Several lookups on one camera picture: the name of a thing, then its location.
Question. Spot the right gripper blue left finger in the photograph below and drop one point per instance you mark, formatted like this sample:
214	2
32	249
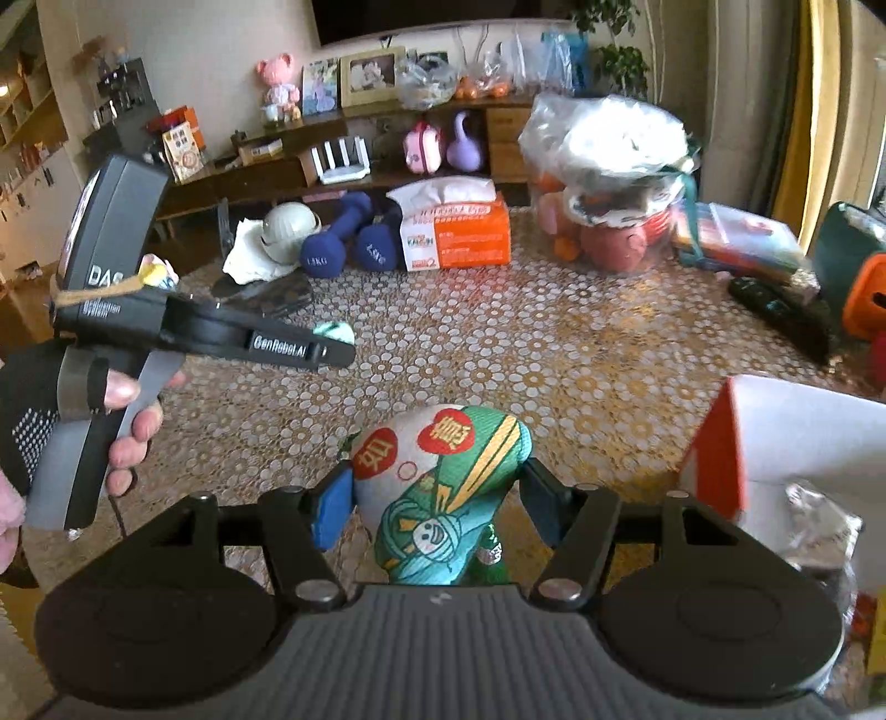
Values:
299	525

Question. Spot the wooden photo frame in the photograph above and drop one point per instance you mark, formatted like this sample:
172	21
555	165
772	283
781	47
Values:
370	77

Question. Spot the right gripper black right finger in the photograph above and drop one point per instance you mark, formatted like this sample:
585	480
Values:
578	523

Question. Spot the black item clear bag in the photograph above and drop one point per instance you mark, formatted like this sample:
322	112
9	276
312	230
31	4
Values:
822	535

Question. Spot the pink bear figurine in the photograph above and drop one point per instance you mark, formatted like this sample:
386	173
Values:
282	96

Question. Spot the black patterned wallet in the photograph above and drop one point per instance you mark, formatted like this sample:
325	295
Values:
271	298

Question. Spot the blue dumbbell right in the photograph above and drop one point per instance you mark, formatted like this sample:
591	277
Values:
378	246

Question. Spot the black remote control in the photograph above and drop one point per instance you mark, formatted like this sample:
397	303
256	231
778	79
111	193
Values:
804	326

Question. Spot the orange white tissue pack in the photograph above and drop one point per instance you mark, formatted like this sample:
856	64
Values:
453	222

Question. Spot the colourful pen case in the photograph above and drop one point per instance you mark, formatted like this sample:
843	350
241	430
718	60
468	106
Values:
733	240

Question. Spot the potted green plant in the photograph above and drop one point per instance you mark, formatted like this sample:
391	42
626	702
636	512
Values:
621	66

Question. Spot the red white cardboard box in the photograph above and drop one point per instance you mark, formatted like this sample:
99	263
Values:
761	434

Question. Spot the white round bowl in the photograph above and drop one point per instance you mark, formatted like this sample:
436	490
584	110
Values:
285	229

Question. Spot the clear bag pink toys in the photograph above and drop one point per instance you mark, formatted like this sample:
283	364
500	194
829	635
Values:
606	178

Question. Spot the teal green plush pouch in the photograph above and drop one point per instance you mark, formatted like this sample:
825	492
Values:
428	483

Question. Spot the teal small round case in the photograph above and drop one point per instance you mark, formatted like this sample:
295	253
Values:
338	331

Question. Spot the yellow white bottle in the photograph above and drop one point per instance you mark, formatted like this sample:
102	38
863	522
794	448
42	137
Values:
159	273

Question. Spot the blue dumbbell left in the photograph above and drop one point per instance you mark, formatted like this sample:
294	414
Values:
324	254

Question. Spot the orange green storage box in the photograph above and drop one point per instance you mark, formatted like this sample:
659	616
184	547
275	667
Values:
848	261

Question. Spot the left hand black glove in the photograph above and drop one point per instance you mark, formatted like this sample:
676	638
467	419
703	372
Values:
29	385

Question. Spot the blue dumbbell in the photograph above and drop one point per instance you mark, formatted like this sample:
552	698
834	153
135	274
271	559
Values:
378	246
324	254

